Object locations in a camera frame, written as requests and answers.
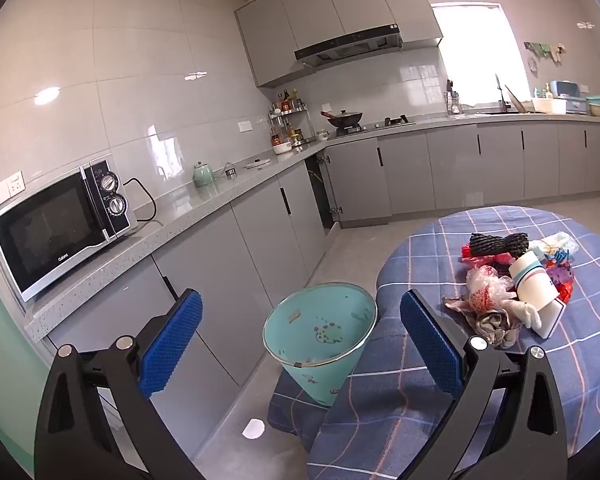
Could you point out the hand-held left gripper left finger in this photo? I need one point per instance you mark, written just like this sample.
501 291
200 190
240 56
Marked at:
172 345

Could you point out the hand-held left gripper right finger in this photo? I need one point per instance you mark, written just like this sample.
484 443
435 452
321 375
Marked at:
430 345

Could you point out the clear bag with red mesh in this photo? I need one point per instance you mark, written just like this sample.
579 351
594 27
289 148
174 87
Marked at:
485 292

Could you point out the red foam net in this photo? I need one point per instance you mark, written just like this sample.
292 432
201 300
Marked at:
467 251

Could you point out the teal metal trash bin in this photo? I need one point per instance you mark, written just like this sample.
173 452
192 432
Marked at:
320 320

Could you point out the white paper cup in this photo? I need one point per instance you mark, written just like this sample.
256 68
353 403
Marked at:
537 290

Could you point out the black foam net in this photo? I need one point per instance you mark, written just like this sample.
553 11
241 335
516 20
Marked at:
497 244

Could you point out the purple snack wrapper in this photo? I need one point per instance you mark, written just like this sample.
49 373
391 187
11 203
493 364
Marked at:
560 274

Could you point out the clear plastic wrapper bag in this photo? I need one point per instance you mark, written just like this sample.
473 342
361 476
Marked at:
555 242

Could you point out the grey crumpled cloth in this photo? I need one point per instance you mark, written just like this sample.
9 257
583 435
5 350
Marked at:
495 330

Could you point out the blue plaid tablecloth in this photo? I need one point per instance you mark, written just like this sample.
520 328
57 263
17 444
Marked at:
430 270

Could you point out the white crumpled glove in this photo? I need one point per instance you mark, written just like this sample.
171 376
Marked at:
525 312

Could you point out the red clear plastic wrap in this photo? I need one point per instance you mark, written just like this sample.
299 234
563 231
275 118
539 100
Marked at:
490 260

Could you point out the white paper scrap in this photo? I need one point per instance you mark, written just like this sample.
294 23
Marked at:
253 428

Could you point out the grey speckled countertop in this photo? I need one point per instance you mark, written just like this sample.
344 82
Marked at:
190 210

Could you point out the silver black microwave oven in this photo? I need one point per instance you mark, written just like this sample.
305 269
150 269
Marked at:
55 225

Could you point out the green ceramic teapot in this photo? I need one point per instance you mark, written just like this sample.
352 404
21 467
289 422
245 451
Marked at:
203 175

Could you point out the glass pot lid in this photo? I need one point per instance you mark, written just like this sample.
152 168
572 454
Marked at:
257 163

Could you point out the gas stove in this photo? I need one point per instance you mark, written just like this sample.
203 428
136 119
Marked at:
380 127

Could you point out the white bowl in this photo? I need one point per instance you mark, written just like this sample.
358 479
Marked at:
282 148

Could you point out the small white jar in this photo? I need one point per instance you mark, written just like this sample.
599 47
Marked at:
322 135

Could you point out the black wok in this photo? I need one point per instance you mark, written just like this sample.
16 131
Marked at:
345 119

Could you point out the metal utensil holder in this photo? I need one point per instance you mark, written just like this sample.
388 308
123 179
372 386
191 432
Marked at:
453 102

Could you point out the wooden cutting board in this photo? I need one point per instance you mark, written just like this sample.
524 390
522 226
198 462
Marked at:
517 100

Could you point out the metal spice rack with bottles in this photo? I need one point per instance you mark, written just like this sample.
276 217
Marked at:
287 110

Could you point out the kitchen faucet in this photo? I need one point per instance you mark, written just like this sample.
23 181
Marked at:
501 92

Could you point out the white plastic basin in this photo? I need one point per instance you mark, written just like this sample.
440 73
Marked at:
549 106

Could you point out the blue dish box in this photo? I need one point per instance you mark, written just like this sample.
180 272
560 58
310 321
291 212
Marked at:
572 95

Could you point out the bright window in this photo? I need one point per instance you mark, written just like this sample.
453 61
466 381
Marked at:
480 55

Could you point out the black range hood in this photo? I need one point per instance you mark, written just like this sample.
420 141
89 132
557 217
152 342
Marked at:
347 47

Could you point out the grey upper cabinets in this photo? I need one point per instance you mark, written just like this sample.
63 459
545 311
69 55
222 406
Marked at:
330 5

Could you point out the white wall socket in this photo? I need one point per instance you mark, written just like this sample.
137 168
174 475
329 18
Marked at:
9 187

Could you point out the white wall switch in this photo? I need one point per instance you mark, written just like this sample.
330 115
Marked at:
244 126

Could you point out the wall hooks with cloths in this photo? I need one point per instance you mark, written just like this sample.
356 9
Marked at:
542 49

